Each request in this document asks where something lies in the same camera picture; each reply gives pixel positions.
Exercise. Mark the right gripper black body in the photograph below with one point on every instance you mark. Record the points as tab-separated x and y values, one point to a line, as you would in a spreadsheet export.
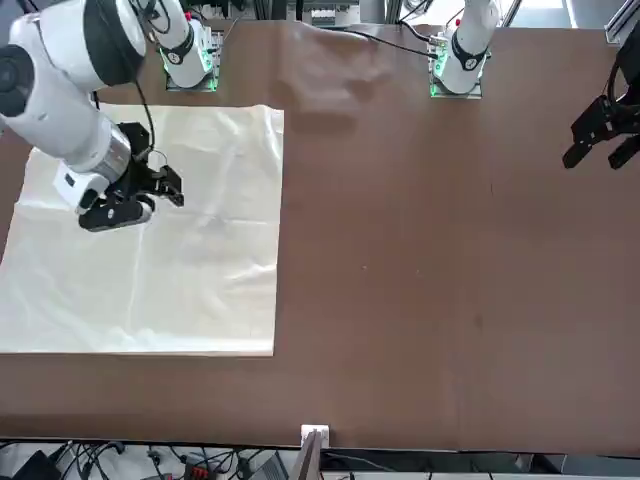
137	175

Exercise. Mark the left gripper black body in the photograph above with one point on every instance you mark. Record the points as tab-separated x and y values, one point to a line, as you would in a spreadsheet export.
620	117

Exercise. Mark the cream tablecloth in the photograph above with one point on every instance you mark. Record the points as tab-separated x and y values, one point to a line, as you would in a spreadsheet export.
200	275

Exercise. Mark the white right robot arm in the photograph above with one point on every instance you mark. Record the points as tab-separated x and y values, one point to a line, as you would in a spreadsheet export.
50	115

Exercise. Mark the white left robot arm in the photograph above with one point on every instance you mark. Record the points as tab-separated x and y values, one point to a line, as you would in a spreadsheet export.
467	55

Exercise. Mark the orange black connector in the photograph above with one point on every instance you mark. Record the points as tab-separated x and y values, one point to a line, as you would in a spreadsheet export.
196	469

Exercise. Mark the large black power adapter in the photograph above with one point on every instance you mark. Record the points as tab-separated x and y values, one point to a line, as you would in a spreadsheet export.
32	467

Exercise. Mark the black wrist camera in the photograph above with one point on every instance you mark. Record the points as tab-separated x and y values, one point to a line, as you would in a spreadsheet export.
115	214

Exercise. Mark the aluminium frame profile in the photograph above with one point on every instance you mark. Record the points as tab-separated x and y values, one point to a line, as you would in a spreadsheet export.
620	27

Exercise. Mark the aluminium profile post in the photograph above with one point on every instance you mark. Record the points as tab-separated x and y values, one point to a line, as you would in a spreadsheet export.
312	450

